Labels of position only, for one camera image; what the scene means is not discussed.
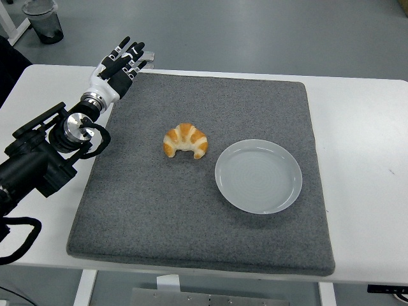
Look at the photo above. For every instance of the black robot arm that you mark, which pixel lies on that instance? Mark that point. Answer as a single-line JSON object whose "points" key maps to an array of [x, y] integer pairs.
{"points": [[25, 169]]}

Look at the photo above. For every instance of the grey felt mat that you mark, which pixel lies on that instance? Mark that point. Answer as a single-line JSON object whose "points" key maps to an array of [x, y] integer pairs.
{"points": [[159, 207]]}

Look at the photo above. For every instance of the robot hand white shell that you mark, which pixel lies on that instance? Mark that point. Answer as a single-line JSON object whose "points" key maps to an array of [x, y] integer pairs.
{"points": [[106, 87]]}

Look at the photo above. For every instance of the grey metal plate with screws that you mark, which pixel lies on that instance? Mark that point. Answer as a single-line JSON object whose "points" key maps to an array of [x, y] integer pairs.
{"points": [[204, 299]]}

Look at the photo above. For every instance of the bin with black bag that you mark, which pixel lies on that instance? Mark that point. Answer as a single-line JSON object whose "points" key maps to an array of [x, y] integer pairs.
{"points": [[46, 25]]}

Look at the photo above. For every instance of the pale grey round plate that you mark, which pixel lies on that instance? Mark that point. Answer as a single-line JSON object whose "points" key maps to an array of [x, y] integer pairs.
{"points": [[258, 178]]}

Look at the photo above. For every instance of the white bracket under table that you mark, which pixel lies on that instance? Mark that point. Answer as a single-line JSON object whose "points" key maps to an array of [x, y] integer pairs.
{"points": [[168, 282]]}

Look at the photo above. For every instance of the white table leg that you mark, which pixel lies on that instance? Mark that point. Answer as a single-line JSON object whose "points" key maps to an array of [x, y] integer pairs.
{"points": [[84, 290], [326, 294]]}

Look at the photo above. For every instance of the black fabric object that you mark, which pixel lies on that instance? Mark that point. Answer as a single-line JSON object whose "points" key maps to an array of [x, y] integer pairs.
{"points": [[9, 70]]}

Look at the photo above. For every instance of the white furniture frame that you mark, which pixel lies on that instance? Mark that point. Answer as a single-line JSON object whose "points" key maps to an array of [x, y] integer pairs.
{"points": [[16, 33]]}

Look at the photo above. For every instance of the golden croissant bread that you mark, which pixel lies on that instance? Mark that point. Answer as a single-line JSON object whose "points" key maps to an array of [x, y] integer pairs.
{"points": [[185, 137]]}

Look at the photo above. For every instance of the black table control panel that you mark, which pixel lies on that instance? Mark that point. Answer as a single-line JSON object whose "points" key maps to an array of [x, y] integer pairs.
{"points": [[387, 288]]}

